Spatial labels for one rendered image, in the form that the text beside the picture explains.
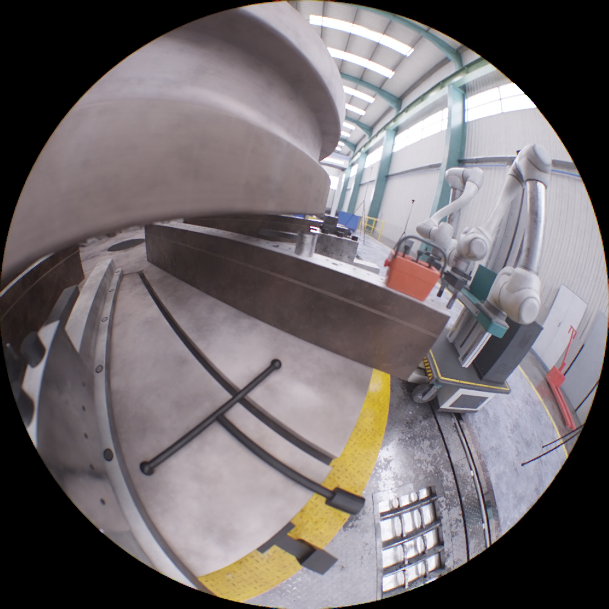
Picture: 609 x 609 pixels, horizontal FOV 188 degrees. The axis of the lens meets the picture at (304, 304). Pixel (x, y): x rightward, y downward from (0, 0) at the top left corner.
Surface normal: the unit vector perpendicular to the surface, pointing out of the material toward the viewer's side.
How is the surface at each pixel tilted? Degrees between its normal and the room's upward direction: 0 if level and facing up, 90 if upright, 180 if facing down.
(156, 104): 90
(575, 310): 90
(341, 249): 90
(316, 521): 0
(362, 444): 0
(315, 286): 90
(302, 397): 0
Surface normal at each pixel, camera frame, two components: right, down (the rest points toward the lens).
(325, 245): -0.01, 0.51
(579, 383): -0.98, -0.18
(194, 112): 0.80, 0.43
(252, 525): 0.19, -0.84
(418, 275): -0.38, 0.52
